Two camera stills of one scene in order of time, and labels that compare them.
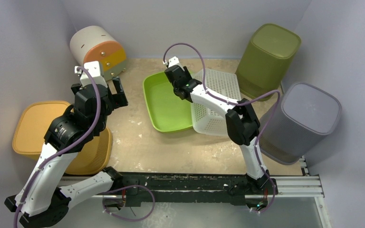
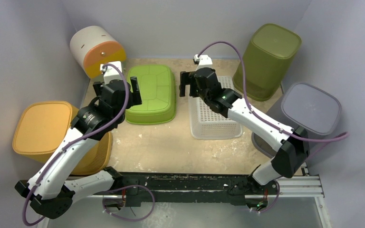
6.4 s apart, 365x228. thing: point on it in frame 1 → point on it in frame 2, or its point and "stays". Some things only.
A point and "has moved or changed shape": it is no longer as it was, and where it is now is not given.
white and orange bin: [94, 43] stays
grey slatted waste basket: [306, 115] stays
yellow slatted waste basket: [30, 122] stays
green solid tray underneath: [168, 112] has moved or changed shape
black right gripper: [174, 74] → [194, 80]
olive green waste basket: [267, 60] stays
